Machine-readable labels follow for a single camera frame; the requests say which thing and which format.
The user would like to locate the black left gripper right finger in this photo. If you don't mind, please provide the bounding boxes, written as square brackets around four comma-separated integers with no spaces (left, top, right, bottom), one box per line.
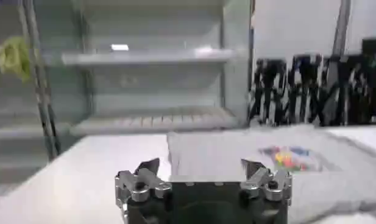
[239,158,293,206]

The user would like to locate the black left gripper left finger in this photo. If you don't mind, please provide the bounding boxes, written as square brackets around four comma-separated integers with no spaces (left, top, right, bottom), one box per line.
[115,157,172,211]

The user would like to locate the grey shirt with colourful print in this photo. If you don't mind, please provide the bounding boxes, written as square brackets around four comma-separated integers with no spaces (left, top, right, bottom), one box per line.
[166,124,376,224]

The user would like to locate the grey slanted metal pole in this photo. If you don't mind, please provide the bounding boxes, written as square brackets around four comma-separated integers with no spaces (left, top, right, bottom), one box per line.
[18,0,62,162]

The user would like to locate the white open display shelf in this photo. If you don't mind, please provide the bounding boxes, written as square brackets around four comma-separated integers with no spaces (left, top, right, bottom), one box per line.
[61,0,252,138]

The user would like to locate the glass-sided display shelf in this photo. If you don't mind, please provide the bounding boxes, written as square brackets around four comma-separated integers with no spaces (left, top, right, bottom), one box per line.
[0,0,85,197]

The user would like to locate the black monitor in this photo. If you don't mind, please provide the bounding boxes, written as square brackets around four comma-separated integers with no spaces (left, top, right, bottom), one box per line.
[361,37,376,59]

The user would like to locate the yellow-green cloth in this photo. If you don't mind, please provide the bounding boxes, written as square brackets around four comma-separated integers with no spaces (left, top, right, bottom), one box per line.
[0,36,32,83]

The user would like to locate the grey wall trim strip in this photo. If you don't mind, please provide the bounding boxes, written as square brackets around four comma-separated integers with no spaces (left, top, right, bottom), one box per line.
[332,0,352,57]

